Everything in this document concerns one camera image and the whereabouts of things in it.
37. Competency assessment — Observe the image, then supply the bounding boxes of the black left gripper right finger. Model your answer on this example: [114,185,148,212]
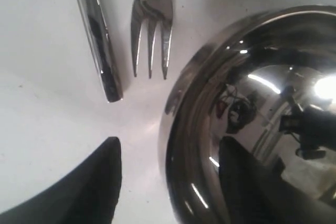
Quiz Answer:
[218,137,335,223]

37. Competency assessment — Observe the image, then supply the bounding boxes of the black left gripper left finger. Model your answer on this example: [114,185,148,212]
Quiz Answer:
[1,137,122,223]

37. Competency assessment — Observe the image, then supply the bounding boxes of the stainless steel bowl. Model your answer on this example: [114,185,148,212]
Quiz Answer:
[159,5,335,223]

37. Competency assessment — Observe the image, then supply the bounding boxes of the stainless steel table knife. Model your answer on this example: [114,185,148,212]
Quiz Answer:
[77,0,123,103]

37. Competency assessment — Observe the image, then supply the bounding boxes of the stainless steel fork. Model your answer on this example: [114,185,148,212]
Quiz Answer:
[130,0,173,79]

